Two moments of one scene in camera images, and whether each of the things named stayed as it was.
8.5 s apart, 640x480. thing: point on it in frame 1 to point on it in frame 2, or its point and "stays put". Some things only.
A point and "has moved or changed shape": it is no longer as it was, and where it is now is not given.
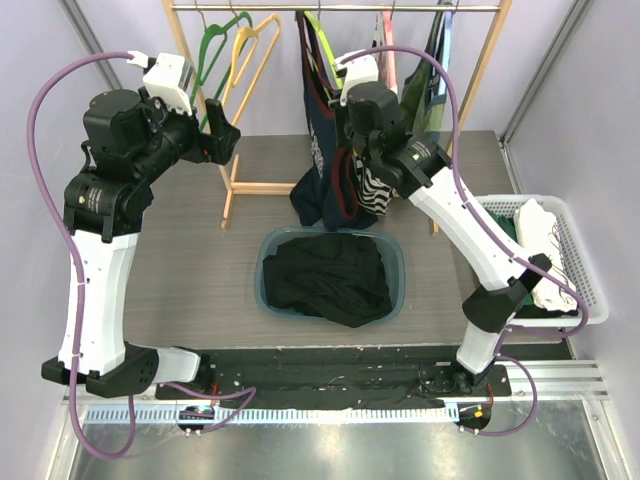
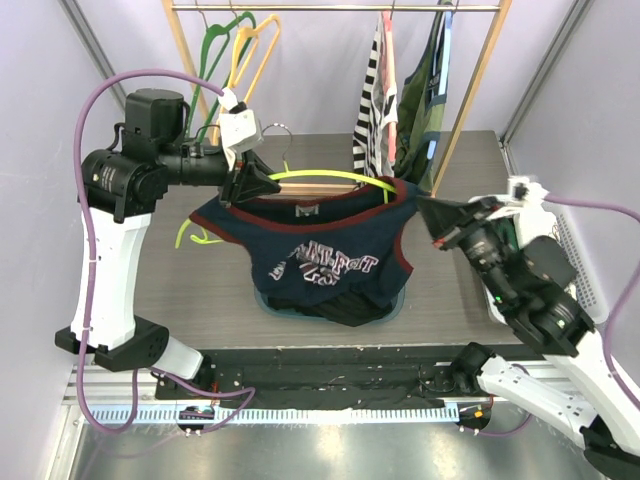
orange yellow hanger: (248, 32) stays put
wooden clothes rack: (230, 188) stays put
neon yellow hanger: (310, 16) to (383, 186)
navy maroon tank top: (325, 192) to (328, 249)
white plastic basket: (579, 266) stays put
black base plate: (337, 377) stays put
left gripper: (217, 145) to (248, 180)
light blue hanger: (445, 58) stays put
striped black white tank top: (373, 199) has moved or changed shape
